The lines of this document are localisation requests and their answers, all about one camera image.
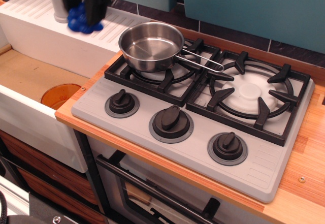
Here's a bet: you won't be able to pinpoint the blue toy blueberry cluster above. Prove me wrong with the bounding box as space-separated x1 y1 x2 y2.
68 3 104 34

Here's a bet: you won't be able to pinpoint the stainless steel pan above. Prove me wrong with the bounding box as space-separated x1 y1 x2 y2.
118 22 224 73

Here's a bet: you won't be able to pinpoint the black left stove knob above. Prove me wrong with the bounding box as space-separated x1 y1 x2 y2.
105 89 140 118

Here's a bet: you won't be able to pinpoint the black stove knob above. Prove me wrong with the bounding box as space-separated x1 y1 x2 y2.
149 105 194 144
105 89 140 118
207 132 248 166

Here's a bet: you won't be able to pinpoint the black middle stove knob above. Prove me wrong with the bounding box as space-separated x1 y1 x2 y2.
149 105 194 144

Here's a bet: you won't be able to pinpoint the grey toy stove top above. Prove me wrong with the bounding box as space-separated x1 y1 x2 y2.
70 27 316 204

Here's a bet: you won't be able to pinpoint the black right stove knob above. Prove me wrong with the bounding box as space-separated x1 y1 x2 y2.
207 132 248 166

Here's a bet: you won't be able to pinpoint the grey toy faucet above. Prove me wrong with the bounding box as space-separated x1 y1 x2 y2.
51 0 68 23

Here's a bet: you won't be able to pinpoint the white sink unit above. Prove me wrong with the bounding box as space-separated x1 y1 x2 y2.
1 0 147 173

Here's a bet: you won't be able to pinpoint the black left burner grate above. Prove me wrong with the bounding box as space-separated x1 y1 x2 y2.
104 39 221 107

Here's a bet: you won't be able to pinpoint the black burner grate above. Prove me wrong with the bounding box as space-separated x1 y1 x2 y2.
186 51 314 146
104 39 221 107

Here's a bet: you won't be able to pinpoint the black right burner grate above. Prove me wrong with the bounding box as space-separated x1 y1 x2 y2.
186 51 314 146

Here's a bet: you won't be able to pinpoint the teal cabinet right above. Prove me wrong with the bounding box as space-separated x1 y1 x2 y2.
184 0 324 53

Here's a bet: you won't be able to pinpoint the wooden drawer fronts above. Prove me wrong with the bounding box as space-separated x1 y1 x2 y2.
1 132 108 223

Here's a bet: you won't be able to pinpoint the oven door with handle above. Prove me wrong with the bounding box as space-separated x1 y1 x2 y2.
95 150 267 223

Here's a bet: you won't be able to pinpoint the black braided cable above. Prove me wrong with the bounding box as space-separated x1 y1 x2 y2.
0 190 7 224

